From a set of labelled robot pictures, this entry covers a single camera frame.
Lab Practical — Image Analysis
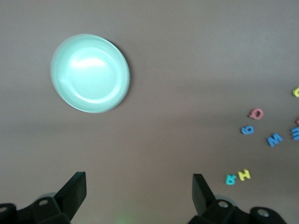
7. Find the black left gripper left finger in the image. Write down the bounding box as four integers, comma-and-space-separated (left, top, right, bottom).
0, 172, 87, 224

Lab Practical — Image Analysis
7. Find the yellow foam letter H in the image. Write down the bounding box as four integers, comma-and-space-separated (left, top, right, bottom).
237, 168, 251, 182

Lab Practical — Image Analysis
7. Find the blue foam letter E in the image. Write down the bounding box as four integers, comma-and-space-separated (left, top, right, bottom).
289, 126, 299, 140

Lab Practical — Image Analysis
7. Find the blue foam letter W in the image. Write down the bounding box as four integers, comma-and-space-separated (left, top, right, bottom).
266, 133, 284, 148

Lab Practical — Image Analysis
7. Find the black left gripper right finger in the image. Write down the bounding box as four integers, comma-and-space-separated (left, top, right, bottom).
189, 174, 285, 224

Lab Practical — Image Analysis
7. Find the blue foam letter g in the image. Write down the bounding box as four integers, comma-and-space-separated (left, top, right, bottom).
241, 125, 255, 135

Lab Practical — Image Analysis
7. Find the red foam letter Q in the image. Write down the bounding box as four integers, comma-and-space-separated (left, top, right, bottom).
248, 107, 264, 120

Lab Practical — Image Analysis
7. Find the teal foam letter R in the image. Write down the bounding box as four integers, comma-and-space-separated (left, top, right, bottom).
225, 174, 237, 186

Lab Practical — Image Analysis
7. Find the pale green round plate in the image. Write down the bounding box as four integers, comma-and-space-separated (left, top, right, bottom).
50, 34, 130, 114

